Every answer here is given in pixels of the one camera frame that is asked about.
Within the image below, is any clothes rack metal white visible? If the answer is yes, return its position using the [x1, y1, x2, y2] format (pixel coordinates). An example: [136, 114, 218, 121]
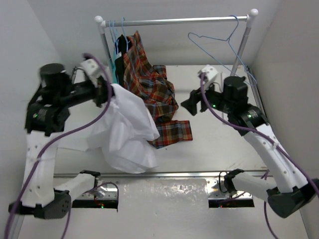
[94, 8, 259, 76]

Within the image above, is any white shirt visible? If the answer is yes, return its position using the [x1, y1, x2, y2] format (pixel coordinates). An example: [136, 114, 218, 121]
[59, 84, 159, 174]

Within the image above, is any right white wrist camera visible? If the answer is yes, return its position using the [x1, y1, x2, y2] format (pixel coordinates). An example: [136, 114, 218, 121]
[197, 65, 219, 88]

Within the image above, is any teal garment on hanger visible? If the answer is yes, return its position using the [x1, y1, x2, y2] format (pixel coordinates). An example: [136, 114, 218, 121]
[112, 49, 119, 84]

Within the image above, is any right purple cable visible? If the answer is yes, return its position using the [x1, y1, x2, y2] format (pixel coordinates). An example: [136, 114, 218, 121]
[199, 72, 319, 239]

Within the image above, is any metal mounting rail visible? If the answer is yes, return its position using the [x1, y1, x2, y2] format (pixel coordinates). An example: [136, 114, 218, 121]
[53, 170, 275, 201]

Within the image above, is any black garment on hanger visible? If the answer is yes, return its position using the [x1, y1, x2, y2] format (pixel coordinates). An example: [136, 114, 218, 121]
[115, 35, 127, 87]

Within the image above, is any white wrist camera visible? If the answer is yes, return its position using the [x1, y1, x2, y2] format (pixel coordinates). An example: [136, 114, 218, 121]
[197, 65, 219, 88]
[80, 59, 102, 88]

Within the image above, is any blue hanger with teal garment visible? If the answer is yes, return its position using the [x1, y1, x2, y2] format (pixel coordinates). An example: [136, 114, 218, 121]
[108, 20, 116, 44]

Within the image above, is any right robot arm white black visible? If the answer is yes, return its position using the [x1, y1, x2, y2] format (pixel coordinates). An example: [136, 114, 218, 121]
[181, 73, 319, 218]

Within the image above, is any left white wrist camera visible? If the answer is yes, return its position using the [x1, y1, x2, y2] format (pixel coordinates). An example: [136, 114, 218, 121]
[80, 59, 102, 88]

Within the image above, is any blue hanger with black garment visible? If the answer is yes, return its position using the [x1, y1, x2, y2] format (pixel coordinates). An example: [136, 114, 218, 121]
[112, 20, 119, 48]

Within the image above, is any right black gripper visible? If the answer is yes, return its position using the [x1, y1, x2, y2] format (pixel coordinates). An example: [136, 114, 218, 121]
[181, 77, 233, 115]

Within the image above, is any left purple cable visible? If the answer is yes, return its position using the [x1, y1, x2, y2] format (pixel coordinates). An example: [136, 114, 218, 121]
[3, 52, 113, 239]

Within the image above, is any plaid shirt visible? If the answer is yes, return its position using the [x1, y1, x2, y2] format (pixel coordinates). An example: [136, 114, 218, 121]
[124, 31, 193, 149]

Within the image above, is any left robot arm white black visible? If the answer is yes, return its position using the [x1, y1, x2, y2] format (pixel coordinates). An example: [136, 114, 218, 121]
[8, 59, 114, 220]

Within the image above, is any empty blue wire hanger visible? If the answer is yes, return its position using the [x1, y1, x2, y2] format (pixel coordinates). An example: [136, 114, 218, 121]
[187, 14, 257, 86]

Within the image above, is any purple cable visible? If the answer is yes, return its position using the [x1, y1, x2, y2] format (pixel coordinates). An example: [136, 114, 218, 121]
[199, 72, 319, 239]
[3, 52, 113, 239]

